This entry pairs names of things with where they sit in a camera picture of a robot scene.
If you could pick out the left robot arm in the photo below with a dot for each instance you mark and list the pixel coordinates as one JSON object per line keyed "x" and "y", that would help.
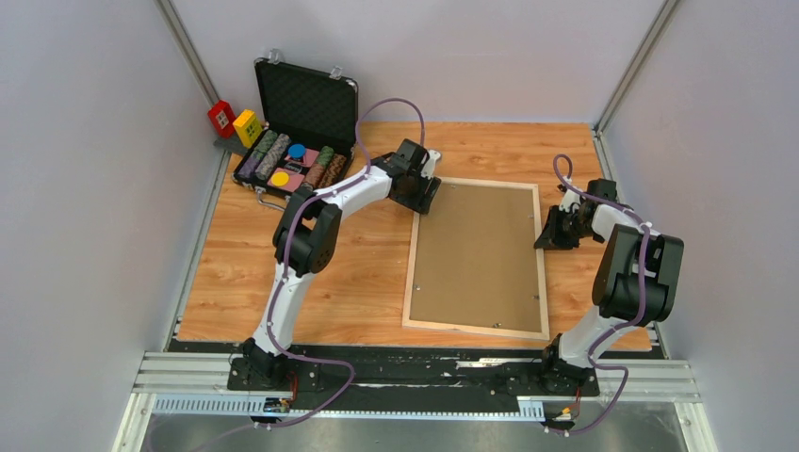
{"x": 306, "y": 238}

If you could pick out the blue round chip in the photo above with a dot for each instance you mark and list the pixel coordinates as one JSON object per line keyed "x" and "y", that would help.
{"x": 296, "y": 151}

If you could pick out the brown backing board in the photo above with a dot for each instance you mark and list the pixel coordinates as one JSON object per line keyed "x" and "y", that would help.
{"x": 477, "y": 259}

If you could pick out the yellow toy house block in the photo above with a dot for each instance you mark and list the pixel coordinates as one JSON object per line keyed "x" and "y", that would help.
{"x": 248, "y": 128}

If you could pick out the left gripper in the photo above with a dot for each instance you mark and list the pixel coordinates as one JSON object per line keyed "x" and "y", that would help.
{"x": 421, "y": 203}

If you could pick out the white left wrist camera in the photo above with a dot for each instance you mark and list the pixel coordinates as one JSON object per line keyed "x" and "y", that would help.
{"x": 432, "y": 159}

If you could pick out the yellow round chip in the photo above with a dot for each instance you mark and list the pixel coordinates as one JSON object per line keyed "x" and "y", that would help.
{"x": 280, "y": 179}

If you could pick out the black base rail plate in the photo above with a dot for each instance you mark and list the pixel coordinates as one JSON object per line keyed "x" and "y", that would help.
{"x": 403, "y": 379}

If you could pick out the black poker chip case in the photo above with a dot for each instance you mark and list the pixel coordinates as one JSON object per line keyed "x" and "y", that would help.
{"x": 301, "y": 105}

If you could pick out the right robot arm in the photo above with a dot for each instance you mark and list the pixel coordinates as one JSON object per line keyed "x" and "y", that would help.
{"x": 635, "y": 284}

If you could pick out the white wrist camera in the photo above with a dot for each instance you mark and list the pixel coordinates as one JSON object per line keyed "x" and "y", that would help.
{"x": 432, "y": 159}
{"x": 571, "y": 200}

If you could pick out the red toy house block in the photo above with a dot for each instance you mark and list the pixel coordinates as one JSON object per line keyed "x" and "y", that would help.
{"x": 222, "y": 117}

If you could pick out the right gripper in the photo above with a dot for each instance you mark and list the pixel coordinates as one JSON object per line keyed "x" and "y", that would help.
{"x": 550, "y": 238}

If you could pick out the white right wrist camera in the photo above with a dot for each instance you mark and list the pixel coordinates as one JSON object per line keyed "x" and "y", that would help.
{"x": 571, "y": 200}

